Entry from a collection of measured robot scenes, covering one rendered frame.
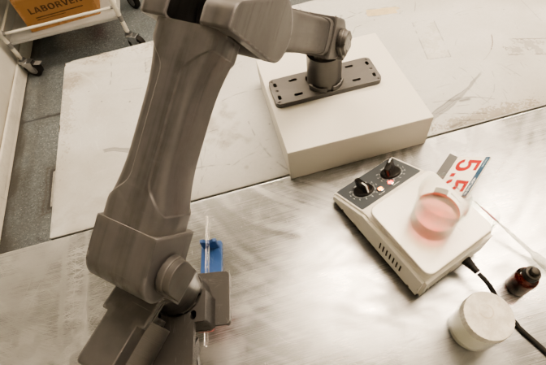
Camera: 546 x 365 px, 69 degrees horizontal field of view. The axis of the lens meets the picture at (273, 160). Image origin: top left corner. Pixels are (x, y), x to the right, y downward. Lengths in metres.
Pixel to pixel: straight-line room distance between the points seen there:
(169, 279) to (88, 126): 0.62
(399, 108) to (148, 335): 0.52
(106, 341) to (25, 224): 1.73
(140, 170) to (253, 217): 0.37
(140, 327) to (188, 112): 0.20
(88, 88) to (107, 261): 0.69
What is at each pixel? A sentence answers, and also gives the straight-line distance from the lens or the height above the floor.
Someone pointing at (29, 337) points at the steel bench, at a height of 0.90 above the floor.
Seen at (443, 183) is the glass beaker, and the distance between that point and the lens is 0.56.
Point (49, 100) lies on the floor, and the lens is 2.59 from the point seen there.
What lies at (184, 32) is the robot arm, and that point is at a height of 1.31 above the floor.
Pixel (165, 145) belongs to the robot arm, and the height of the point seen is 1.26.
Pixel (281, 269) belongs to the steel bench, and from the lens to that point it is 0.65.
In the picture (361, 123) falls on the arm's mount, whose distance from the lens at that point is 0.70.
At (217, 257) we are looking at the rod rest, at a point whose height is 0.91.
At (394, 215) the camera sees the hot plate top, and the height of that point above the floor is 0.99.
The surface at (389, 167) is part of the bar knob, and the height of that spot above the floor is 0.97.
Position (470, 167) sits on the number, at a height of 0.93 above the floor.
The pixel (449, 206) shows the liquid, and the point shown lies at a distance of 0.58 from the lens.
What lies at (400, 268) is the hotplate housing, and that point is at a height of 0.94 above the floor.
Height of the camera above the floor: 1.52
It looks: 55 degrees down
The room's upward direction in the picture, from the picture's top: 11 degrees counter-clockwise
